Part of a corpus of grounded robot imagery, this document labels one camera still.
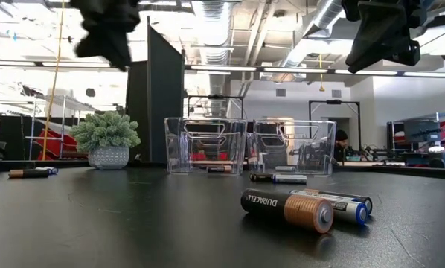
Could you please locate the dark computer monitor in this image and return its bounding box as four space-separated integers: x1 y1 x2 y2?
403 119 442 143

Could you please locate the green artificial plant grey pot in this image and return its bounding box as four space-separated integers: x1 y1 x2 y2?
68 110 141 170

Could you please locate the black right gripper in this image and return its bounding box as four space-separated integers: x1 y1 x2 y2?
345 0 428 74

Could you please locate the metal shelf rack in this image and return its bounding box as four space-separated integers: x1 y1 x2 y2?
24 95 97 162

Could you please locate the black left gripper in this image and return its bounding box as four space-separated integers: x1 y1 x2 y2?
70 0 141 72

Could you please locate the yellow cable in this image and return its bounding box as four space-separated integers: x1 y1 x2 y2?
40 0 66 162

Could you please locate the black low barrier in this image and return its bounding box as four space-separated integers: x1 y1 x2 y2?
0 115 33 162

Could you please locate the black metal rig frame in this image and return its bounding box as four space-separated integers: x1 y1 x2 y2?
308 99 361 150

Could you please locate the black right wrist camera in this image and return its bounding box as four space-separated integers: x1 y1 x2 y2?
341 0 362 22

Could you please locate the clear plastic bin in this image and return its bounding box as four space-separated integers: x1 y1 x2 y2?
164 117 248 176
252 118 337 176

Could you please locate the cluttered workbench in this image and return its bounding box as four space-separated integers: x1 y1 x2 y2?
385 111 445 170

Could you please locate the black partition panel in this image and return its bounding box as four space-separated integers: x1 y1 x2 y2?
125 15 186 165

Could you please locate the silver ventilation duct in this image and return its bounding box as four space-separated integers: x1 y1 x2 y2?
191 0 234 118
270 0 353 83

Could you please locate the person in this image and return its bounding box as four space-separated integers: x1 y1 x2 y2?
333 129 357 163

